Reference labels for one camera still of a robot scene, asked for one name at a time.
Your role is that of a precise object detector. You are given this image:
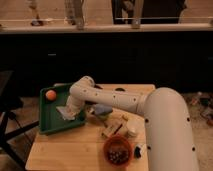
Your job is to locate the dark red dish on counter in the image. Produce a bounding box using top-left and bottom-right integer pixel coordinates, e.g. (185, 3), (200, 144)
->
(31, 21), (44, 26)

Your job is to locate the white handled brush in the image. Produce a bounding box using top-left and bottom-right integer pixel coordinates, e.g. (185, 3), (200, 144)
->
(134, 144), (146, 158)

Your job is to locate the grey towel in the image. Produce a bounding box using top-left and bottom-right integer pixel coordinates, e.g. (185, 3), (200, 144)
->
(56, 106), (77, 120)

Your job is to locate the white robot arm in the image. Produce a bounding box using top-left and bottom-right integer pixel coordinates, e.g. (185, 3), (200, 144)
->
(68, 76), (199, 171)

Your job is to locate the orange bowl with beads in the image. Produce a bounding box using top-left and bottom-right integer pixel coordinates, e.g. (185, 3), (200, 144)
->
(103, 135), (133, 168)

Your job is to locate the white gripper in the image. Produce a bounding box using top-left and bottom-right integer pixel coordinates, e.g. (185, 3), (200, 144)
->
(66, 96), (85, 117)

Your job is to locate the wooden block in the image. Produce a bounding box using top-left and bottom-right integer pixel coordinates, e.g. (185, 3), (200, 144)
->
(102, 121), (122, 137)

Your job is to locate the blue sponge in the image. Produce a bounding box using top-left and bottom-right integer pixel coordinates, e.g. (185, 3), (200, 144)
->
(90, 104), (113, 116)

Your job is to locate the black chair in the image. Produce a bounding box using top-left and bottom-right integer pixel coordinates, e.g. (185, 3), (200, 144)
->
(0, 70), (39, 169)

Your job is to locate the green plastic tray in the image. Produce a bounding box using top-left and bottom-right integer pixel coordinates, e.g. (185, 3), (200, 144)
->
(39, 83), (86, 135)

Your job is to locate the orange ball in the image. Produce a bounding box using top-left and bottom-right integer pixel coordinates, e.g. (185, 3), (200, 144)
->
(45, 90), (57, 101)

